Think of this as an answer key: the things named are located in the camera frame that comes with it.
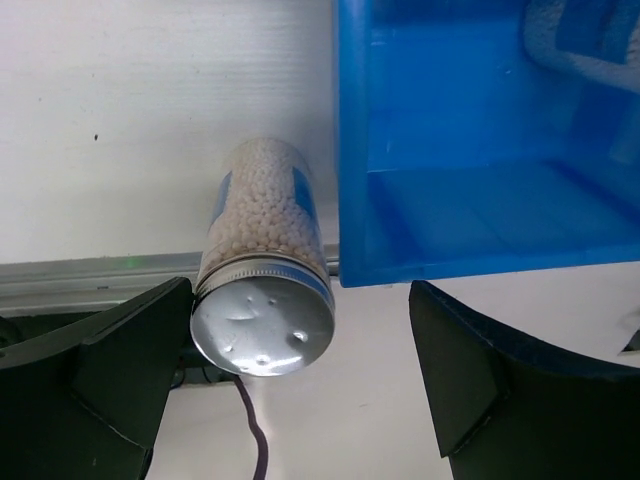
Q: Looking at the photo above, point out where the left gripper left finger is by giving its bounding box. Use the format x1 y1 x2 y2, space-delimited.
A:
1 277 193 479

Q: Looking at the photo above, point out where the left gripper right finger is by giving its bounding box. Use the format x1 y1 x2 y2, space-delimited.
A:
409 281 639 479

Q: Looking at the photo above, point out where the silver-lid bead jar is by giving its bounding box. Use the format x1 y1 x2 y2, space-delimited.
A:
522 1 639 83
190 138 335 377

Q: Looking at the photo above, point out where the near blue storage bin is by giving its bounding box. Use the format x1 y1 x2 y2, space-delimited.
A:
333 1 639 287

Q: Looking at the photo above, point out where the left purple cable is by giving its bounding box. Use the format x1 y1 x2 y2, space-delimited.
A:
232 377 271 480

